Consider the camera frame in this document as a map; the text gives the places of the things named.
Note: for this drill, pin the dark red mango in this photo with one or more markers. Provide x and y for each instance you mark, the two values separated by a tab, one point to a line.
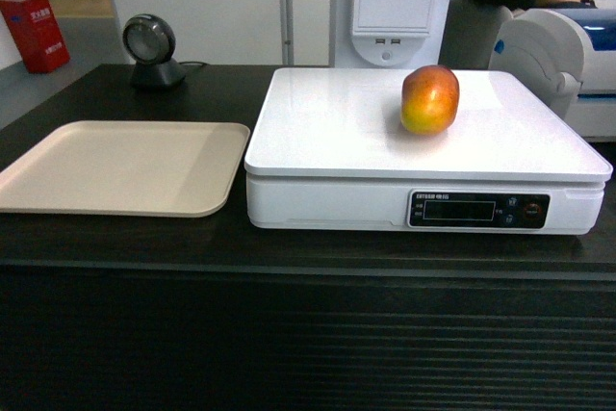
429	100

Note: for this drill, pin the white checkout scale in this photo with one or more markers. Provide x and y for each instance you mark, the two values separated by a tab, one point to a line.
329	152

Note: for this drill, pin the black checkout counter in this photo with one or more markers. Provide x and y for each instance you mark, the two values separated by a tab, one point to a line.
120	313

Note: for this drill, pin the beige plastic tray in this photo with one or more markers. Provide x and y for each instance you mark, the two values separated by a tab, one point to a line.
127	168

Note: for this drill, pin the white POS terminal stand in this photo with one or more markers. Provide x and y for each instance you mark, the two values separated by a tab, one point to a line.
398	34

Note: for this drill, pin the black barcode scanner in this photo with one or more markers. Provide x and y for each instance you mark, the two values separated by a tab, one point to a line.
150	42

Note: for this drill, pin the grey office chair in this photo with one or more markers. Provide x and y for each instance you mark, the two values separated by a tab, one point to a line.
470	34

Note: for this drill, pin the white blue label printer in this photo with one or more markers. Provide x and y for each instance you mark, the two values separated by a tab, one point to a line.
566	57

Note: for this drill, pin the red fire extinguisher box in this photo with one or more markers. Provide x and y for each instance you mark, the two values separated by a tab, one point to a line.
36	34

